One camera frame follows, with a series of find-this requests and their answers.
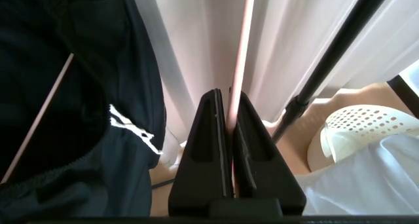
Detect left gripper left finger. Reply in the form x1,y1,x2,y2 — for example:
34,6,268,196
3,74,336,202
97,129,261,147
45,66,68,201
168,88,234,217

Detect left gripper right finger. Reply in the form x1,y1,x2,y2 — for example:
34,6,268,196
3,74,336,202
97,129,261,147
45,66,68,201
232,90,308,216

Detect white printed t-shirt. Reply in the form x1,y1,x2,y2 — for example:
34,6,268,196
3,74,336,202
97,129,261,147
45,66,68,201
296,132,419,217

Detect black shorts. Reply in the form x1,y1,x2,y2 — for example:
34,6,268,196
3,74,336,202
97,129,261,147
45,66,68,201
0,0,167,218

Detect white laundry basket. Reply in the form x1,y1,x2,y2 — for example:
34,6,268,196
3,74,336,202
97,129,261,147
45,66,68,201
306,104,419,172

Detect black clothes rack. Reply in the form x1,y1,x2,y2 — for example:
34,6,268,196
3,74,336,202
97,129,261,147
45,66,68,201
150,0,395,189

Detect white curtain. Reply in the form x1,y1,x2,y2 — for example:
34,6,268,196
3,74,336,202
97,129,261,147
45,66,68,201
127,0,419,168

